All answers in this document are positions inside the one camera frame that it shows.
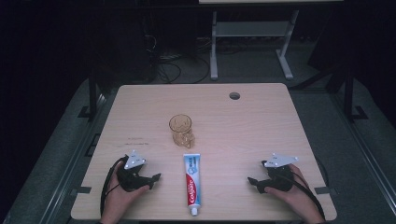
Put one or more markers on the person's left hand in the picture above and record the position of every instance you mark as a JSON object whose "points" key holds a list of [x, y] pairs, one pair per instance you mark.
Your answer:
{"points": [[116, 200]]}

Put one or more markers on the aluminium frame rail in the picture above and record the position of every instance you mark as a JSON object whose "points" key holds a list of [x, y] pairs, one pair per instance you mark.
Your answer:
{"points": [[364, 149], [71, 165]]}

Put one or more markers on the black tape strip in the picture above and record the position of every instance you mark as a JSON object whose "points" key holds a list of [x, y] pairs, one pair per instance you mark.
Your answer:
{"points": [[84, 189], [323, 190]]}

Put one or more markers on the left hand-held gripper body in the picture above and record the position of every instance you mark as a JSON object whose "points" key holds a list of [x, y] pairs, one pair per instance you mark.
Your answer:
{"points": [[129, 182]]}

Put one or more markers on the clear glass cup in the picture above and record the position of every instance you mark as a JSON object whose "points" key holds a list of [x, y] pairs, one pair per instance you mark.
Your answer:
{"points": [[182, 133]]}

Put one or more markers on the black metal stand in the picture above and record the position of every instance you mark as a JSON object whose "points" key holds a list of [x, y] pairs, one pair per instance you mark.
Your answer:
{"points": [[92, 96], [348, 93]]}

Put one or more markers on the white metal stand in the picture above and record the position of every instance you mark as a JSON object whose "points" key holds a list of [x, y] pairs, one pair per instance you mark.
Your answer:
{"points": [[249, 29]]}

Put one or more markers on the person's right hand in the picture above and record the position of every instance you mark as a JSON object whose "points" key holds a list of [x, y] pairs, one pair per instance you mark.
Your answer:
{"points": [[299, 199]]}

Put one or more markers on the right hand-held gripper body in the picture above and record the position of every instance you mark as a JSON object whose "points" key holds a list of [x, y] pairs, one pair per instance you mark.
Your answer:
{"points": [[280, 180]]}

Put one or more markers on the white red toothpaste tube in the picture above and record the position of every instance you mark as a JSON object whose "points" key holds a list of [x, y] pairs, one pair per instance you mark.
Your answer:
{"points": [[193, 183]]}

